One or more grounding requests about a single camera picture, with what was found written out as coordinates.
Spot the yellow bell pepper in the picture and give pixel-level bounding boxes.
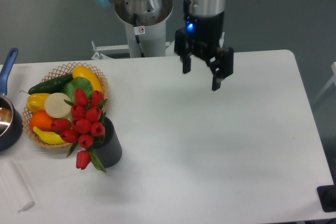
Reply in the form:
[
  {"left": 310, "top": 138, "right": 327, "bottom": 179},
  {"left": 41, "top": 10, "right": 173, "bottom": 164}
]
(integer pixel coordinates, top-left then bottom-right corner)
[{"left": 26, "top": 93, "right": 50, "bottom": 113}]

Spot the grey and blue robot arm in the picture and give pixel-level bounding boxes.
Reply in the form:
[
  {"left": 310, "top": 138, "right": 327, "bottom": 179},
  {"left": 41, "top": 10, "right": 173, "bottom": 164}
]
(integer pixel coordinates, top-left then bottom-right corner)
[{"left": 95, "top": 0, "right": 234, "bottom": 90}]

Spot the yellow squash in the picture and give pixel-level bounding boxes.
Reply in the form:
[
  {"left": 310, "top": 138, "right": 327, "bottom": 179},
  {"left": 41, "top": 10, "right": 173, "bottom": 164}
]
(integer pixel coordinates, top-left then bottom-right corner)
[{"left": 72, "top": 66, "right": 104, "bottom": 93}]

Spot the yellow banana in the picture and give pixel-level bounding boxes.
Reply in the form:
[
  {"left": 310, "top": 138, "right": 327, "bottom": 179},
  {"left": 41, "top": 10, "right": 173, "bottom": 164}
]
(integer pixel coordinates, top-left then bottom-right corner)
[{"left": 33, "top": 126, "right": 66, "bottom": 145}]

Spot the beige round disc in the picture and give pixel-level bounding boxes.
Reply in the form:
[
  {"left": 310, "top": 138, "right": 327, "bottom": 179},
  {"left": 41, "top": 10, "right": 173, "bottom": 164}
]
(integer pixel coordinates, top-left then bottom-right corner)
[{"left": 44, "top": 93, "right": 71, "bottom": 119}]

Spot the green bok choy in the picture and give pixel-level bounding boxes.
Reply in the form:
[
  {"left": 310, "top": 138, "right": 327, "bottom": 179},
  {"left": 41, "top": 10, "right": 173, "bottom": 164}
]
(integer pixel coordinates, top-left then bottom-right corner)
[{"left": 60, "top": 77, "right": 94, "bottom": 122}]

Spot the black device at table edge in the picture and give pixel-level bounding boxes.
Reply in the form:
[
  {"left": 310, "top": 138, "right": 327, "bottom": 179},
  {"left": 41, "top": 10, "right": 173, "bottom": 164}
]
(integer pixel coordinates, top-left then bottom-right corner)
[{"left": 317, "top": 185, "right": 335, "bottom": 212}]

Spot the white furniture frame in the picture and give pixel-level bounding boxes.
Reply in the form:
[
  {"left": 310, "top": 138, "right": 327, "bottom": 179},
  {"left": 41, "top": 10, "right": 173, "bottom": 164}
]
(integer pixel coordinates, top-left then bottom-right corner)
[{"left": 312, "top": 62, "right": 335, "bottom": 106}]

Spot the woven wicker basket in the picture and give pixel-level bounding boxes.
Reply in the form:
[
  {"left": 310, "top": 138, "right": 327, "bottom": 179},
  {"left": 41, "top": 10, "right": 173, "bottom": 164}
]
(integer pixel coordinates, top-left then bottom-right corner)
[{"left": 22, "top": 62, "right": 109, "bottom": 149}]

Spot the green cucumber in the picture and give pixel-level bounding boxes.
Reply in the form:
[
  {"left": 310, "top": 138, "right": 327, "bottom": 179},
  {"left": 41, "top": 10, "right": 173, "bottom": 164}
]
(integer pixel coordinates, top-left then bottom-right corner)
[{"left": 20, "top": 74, "right": 73, "bottom": 95}]

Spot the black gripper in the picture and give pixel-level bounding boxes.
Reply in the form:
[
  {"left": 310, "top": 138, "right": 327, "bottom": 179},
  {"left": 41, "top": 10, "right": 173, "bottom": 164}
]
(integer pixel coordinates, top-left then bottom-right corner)
[{"left": 174, "top": 0, "right": 234, "bottom": 91}]

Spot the red tulip bouquet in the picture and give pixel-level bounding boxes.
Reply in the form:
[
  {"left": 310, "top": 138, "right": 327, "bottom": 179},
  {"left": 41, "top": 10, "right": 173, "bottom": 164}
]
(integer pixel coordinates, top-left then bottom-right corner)
[{"left": 52, "top": 88, "right": 107, "bottom": 172}]

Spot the dark grey ribbed vase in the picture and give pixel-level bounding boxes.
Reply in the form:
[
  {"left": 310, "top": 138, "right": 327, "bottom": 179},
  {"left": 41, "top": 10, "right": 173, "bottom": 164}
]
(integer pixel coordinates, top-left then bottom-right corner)
[{"left": 92, "top": 117, "right": 122, "bottom": 168}]

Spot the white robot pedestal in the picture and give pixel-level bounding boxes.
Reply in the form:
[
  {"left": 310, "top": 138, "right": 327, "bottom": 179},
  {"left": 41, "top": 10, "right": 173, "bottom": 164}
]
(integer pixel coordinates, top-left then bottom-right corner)
[{"left": 91, "top": 0, "right": 173, "bottom": 59}]

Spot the blue handled saucepan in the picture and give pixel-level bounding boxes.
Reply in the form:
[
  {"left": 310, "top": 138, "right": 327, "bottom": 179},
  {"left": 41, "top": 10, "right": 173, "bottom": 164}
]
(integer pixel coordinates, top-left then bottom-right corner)
[{"left": 1, "top": 48, "right": 23, "bottom": 152}]

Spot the orange fruit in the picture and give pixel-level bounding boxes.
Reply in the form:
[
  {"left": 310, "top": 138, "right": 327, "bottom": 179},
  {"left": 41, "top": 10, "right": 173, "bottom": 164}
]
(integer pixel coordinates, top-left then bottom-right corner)
[{"left": 29, "top": 111, "right": 55, "bottom": 132}]

